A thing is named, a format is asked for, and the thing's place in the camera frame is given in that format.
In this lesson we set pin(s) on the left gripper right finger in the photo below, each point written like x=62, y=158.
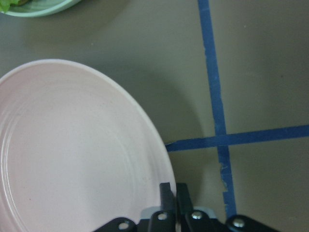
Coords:
x=195, y=220

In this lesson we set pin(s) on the pink plate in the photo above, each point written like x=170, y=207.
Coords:
x=76, y=150

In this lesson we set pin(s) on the green lettuce leaf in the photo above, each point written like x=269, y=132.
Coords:
x=5, y=5

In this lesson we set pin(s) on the green plate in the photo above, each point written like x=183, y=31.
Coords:
x=39, y=8

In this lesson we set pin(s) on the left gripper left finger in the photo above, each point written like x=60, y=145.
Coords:
x=162, y=220

